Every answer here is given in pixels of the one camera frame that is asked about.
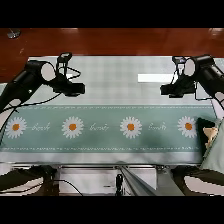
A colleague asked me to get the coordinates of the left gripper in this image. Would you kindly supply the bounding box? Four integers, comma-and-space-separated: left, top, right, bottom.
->
52, 80, 86, 98

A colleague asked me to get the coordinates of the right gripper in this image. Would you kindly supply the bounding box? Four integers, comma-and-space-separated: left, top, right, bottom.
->
159, 79, 197, 99

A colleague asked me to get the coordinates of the dark green garment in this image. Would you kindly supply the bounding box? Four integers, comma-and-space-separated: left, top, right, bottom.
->
195, 116, 216, 158

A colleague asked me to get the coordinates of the black cable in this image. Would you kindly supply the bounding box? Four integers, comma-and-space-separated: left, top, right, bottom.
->
194, 82, 215, 102
54, 178, 85, 197
0, 91, 64, 143

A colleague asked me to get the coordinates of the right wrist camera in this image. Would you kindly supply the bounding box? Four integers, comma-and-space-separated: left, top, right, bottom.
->
171, 55, 188, 84

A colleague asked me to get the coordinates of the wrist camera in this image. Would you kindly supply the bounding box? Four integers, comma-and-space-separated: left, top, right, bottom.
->
171, 55, 188, 84
55, 51, 82, 82

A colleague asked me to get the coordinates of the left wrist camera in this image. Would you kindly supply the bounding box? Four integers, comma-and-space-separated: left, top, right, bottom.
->
55, 51, 82, 82

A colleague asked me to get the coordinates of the silver frame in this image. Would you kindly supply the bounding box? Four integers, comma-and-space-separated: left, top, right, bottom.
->
9, 162, 206, 197

